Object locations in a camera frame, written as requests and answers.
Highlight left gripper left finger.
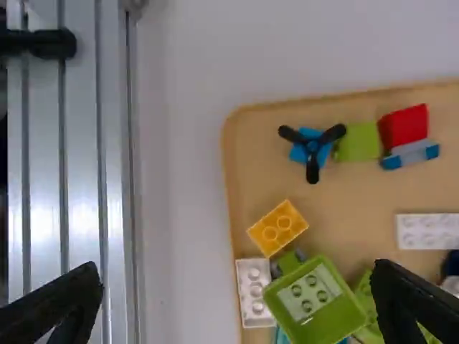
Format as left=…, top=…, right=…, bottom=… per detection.
left=0, top=260, right=105, bottom=344

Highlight yellow toy brick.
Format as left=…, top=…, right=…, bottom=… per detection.
left=245, top=199, right=310, bottom=259

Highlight tan tray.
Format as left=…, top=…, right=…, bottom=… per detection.
left=221, top=77, right=459, bottom=344

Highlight white toy brick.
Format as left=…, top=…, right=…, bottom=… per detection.
left=395, top=213, right=459, bottom=251
left=235, top=257, right=278, bottom=329

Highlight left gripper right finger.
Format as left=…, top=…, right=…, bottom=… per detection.
left=369, top=257, right=459, bottom=344

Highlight blue and grey toy brick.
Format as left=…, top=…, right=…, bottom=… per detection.
left=379, top=138, right=441, bottom=171

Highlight large green toy brick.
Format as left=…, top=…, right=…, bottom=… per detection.
left=263, top=247, right=369, bottom=344

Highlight silver rails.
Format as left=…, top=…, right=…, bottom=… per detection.
left=0, top=0, right=150, bottom=344

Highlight red toy brick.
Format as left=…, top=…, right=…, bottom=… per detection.
left=376, top=102, right=431, bottom=150

